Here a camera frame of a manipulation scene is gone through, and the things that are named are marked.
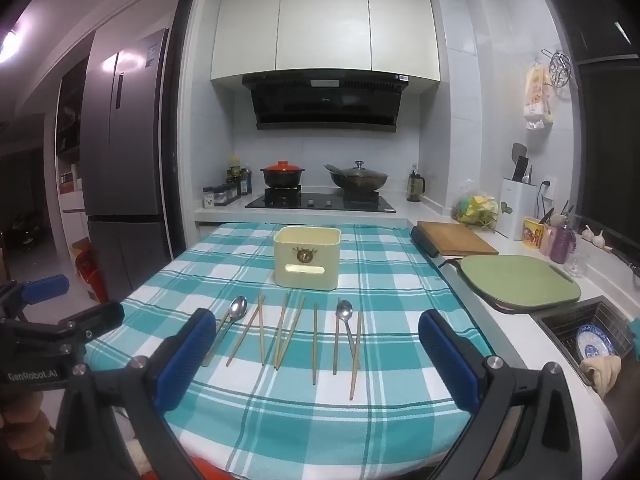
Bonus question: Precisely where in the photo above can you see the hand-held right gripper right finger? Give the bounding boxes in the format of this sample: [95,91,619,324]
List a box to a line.
[418,310,623,480]

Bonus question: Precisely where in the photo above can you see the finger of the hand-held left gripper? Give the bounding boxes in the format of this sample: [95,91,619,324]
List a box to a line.
[55,301,125,343]
[0,274,71,311]

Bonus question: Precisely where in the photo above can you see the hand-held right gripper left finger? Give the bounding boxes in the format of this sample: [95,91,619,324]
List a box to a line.
[52,308,217,480]

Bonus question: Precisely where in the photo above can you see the metal spoon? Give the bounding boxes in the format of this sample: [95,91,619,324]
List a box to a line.
[214,295,249,348]
[336,300,362,370]

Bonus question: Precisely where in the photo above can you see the cream utensil holder box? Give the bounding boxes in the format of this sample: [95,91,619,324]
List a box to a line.
[273,226,342,288]

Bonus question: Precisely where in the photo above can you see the red plastic stool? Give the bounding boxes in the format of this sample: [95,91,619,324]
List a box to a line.
[72,240,108,302]

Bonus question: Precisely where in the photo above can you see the green cutting board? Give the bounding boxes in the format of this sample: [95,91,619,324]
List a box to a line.
[459,255,582,311]

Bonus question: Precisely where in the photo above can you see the steel sink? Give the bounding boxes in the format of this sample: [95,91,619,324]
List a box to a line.
[532,296,636,386]

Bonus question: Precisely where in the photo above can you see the wooden cutting board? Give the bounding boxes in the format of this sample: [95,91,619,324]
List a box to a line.
[416,221,499,257]

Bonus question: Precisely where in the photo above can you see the teal plaid tablecloth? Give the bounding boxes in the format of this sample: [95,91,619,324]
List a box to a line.
[82,222,506,471]

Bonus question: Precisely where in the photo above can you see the grey refrigerator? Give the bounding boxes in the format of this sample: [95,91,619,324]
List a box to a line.
[80,27,171,306]

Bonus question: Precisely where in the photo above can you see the blue patterned plate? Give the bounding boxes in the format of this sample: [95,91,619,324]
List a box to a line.
[575,324,622,361]

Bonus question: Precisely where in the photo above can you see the yellow printed mug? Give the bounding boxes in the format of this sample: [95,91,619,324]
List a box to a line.
[523,217,547,249]

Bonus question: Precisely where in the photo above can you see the clear plastic bag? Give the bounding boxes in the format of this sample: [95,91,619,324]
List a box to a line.
[451,182,501,232]

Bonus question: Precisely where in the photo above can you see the beige dishcloth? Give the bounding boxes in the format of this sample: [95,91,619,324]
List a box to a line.
[580,355,622,395]

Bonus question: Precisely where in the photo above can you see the clear drinking glass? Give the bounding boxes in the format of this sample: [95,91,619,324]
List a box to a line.
[567,250,590,278]

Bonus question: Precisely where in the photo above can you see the white knife holder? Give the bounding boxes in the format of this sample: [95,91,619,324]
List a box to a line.
[497,177,538,240]

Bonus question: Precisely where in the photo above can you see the rack of spice jars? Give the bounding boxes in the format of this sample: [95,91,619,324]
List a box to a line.
[202,184,242,209]

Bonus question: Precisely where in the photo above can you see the dark glass jug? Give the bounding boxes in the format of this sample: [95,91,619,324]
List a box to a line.
[406,164,425,203]

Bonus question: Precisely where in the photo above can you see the garlic bulbs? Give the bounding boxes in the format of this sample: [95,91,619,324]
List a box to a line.
[580,225,613,252]

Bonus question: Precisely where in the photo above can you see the black gas cooktop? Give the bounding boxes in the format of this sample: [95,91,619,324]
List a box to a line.
[245,192,397,213]

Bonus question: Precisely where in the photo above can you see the wok with glass lid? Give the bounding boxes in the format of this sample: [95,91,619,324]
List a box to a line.
[324,161,390,193]

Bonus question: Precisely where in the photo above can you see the black pot with orange lid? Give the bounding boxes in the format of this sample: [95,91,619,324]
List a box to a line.
[260,161,307,189]

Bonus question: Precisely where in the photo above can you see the grey spatula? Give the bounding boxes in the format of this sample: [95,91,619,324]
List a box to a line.
[511,142,528,181]

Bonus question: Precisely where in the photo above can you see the dark window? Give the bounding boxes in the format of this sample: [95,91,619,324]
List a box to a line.
[530,0,640,281]

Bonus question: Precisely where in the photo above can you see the hanging printed food bag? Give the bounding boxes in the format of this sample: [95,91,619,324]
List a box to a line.
[523,62,556,131]

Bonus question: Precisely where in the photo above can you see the black range hood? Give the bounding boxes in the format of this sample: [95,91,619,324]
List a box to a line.
[242,72,410,133]

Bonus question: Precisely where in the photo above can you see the dark door frame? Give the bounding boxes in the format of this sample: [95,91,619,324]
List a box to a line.
[162,0,211,261]

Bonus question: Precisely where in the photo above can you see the hanging wire steamer rack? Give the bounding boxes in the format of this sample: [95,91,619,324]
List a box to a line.
[542,49,573,88]

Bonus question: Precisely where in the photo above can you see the white wall cabinet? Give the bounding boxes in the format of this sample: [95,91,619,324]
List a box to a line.
[210,0,442,83]

